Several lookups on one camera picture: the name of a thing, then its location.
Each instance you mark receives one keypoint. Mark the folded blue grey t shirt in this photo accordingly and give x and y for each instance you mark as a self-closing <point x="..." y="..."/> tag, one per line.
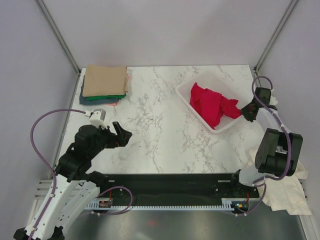
<point x="85" y="102"/>

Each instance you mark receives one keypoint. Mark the red t shirt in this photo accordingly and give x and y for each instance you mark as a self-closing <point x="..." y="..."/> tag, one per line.
<point x="212" y="106"/>

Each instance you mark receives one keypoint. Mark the aluminium frame post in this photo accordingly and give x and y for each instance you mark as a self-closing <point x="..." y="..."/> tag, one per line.
<point x="58" y="35"/>
<point x="276" y="33"/>

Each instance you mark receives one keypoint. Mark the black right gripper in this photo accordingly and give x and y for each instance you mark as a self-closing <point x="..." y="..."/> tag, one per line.
<point x="245" y="113"/>

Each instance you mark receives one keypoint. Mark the white plastic laundry basket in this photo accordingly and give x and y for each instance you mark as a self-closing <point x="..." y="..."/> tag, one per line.
<point x="216" y="84"/>

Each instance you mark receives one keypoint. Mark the left aluminium frame post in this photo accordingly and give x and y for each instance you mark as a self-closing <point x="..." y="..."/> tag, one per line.
<point x="58" y="35"/>

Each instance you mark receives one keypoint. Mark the folded green t shirt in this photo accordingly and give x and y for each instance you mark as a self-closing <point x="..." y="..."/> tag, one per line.
<point x="100" y="97"/>

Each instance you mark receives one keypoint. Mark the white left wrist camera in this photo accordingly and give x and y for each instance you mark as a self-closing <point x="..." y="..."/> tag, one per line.
<point x="97" y="118"/>

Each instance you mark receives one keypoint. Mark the right aluminium frame post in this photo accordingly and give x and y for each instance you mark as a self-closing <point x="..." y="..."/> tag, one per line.
<point x="276" y="33"/>

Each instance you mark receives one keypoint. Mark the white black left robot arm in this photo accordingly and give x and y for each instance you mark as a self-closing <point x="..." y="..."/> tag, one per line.
<point x="73" y="189"/>

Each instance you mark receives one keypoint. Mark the folded tan t shirt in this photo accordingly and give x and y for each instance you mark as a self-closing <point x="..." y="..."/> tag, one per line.
<point x="105" y="81"/>

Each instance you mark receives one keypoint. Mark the folded salmon pink t shirt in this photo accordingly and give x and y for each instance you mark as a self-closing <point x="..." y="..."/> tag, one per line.
<point x="114" y="104"/>

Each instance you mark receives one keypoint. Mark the white slotted cable duct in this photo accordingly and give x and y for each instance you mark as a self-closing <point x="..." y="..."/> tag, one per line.
<point x="97" y="205"/>

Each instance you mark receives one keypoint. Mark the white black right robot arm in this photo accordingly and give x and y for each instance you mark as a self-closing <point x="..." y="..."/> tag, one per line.
<point x="278" y="153"/>

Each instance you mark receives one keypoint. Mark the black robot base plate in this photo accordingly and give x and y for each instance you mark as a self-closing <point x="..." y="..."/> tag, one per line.
<point x="171" y="189"/>

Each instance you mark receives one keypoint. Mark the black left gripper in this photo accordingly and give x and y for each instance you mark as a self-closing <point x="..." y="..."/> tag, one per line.
<point x="124" y="136"/>

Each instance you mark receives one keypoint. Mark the cream white t shirt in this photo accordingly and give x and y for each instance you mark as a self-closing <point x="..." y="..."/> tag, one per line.
<point x="288" y="193"/>

